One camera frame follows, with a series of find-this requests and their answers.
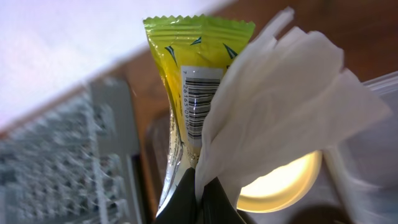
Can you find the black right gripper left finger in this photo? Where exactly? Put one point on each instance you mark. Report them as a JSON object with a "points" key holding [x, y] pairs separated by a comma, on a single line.
{"points": [[182, 206]]}

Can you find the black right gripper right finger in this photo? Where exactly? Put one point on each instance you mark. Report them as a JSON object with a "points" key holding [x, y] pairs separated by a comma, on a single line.
{"points": [[216, 206]]}

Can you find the white paper napkin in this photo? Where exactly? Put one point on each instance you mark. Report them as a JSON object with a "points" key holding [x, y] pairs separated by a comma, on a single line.
{"points": [[284, 96]]}

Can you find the yellow green snack wrapper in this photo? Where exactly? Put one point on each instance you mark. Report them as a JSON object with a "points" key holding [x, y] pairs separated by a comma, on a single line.
{"points": [[192, 55]]}

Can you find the yellow plate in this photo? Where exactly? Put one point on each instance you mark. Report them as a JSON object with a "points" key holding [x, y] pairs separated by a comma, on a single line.
{"points": [[282, 187]]}

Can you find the brown serving tray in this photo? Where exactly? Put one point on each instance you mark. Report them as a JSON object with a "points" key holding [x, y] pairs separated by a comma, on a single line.
{"points": [[157, 149]]}

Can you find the grey dish rack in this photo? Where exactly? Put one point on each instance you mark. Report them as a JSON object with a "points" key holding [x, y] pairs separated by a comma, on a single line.
{"points": [[76, 163]]}

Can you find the clear plastic bin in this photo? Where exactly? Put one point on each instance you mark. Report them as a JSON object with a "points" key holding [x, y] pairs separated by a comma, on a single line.
{"points": [[364, 167]]}

